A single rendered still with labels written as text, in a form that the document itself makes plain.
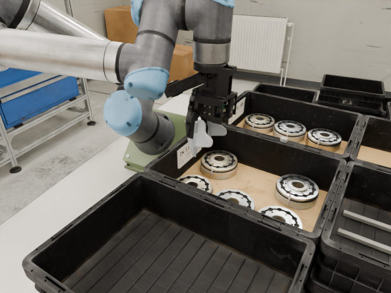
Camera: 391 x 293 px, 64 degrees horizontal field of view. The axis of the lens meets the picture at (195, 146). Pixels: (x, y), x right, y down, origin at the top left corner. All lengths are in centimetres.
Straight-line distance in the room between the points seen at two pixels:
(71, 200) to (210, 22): 70
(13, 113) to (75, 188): 151
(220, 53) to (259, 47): 327
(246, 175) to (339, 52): 313
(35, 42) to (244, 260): 58
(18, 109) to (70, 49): 195
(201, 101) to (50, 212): 60
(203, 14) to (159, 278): 50
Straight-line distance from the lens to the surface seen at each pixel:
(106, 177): 112
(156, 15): 62
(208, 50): 62
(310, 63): 395
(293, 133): 105
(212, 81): 65
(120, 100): 90
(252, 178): 87
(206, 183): 79
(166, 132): 101
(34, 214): 105
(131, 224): 74
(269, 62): 390
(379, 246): 77
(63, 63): 64
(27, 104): 260
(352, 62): 392
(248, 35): 389
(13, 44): 69
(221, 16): 61
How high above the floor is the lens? 135
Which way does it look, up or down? 31 degrees down
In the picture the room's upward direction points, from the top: straight up
